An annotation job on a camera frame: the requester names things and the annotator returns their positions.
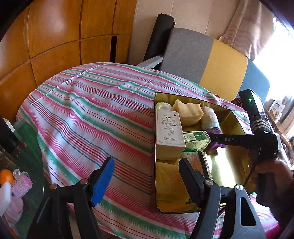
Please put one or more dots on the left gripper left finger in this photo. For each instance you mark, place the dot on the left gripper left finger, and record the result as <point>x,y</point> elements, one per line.
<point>52,216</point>

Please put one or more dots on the black rolled mat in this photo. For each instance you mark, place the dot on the black rolled mat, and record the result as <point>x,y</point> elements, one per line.
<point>159,36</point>

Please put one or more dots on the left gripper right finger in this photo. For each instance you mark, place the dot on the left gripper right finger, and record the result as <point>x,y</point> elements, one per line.
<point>240,219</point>

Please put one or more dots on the gold metal tin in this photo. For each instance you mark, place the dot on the gold metal tin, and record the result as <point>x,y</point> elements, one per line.
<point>226,166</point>

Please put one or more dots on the purple sachet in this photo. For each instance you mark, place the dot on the purple sachet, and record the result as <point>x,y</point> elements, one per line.
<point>213,145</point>

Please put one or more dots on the person right hand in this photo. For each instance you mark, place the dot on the person right hand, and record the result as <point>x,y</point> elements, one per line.
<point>282,199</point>

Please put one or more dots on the striped bed sheet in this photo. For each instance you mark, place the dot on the striped bed sheet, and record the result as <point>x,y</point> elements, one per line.
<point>90,112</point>

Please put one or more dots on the pink hair roller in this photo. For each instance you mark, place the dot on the pink hair roller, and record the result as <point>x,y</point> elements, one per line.
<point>22,183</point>

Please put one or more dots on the wooden wardrobe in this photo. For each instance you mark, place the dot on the wooden wardrobe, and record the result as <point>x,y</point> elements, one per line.
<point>51,36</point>

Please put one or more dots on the grey yellow blue armchair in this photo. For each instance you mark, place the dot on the grey yellow blue armchair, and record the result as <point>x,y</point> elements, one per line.
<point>210,63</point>

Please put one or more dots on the green white small box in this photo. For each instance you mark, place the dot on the green white small box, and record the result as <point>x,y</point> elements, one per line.
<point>196,139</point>

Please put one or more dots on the white product box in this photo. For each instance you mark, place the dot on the white product box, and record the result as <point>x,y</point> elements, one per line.
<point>276,108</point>

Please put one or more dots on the beige tall carton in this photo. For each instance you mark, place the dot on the beige tall carton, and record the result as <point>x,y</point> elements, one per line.
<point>169,138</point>

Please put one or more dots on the large yellow sponge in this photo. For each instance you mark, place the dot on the large yellow sponge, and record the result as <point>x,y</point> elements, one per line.
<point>169,184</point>

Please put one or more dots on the rice cracker snack pack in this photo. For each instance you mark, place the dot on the rice cracker snack pack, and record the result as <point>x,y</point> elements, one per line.
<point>197,163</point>

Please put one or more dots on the orange fruit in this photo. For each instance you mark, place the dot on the orange fruit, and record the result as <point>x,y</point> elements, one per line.
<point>6,176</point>

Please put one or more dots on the pink curtain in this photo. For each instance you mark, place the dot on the pink curtain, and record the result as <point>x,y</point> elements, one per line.
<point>250,28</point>

